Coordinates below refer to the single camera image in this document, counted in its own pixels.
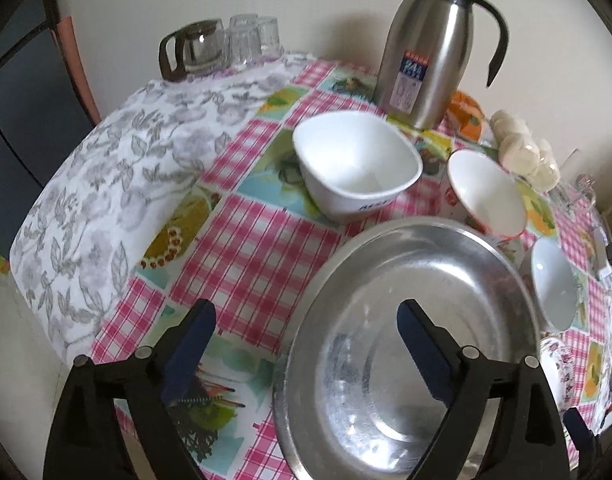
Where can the white square bowl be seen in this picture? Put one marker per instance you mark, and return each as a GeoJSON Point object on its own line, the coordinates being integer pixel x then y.
{"type": "Point", "coordinates": [356, 160]}

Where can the bag of steamed buns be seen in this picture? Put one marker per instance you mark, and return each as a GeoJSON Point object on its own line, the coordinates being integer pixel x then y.
{"type": "Point", "coordinates": [520, 152]}

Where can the floral rim plate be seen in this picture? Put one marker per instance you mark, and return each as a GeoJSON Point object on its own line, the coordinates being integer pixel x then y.
{"type": "Point", "coordinates": [560, 365]}

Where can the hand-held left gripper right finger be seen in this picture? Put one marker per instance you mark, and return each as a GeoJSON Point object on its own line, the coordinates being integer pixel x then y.
{"type": "Point", "coordinates": [425, 347]}

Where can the orange snack packet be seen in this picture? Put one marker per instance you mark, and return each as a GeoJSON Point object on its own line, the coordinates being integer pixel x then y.
{"type": "Point", "coordinates": [465, 112]}

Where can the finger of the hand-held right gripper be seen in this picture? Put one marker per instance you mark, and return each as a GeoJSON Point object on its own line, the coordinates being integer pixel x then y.
{"type": "Point", "coordinates": [575, 422]}

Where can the grey floral cloth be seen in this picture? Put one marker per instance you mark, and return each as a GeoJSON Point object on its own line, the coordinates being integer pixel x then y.
{"type": "Point", "coordinates": [111, 160]}

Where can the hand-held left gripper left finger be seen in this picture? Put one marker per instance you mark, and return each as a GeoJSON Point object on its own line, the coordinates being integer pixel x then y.
{"type": "Point", "coordinates": [186, 360]}

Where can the white bowl with red rim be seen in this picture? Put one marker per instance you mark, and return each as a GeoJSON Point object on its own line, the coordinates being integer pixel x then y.
{"type": "Point", "coordinates": [485, 195]}

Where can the steel thermos jug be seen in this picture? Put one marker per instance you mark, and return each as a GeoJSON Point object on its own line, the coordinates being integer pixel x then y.
{"type": "Point", "coordinates": [425, 45]}

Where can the glass coffee pot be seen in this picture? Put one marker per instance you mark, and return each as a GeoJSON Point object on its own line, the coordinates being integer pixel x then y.
{"type": "Point", "coordinates": [201, 47]}

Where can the dark blue cabinet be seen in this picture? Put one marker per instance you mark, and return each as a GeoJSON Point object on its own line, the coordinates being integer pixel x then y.
{"type": "Point", "coordinates": [21, 135]}

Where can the small white printed bowl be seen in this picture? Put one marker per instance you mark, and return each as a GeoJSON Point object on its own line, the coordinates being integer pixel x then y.
{"type": "Point", "coordinates": [553, 280]}

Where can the pink checked plastic tablecloth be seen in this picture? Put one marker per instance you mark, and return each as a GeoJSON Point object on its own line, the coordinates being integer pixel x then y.
{"type": "Point", "coordinates": [246, 260]}

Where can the steel basin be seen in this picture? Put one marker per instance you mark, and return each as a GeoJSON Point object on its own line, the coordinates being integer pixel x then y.
{"type": "Point", "coordinates": [385, 285]}

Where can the clear glass mug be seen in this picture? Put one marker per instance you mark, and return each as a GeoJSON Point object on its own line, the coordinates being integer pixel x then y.
{"type": "Point", "coordinates": [583, 195]}

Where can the clear drinking glass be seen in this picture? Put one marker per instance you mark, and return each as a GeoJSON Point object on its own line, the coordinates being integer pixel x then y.
{"type": "Point", "coordinates": [243, 47]}
{"type": "Point", "coordinates": [270, 35]}
{"type": "Point", "coordinates": [243, 21]}

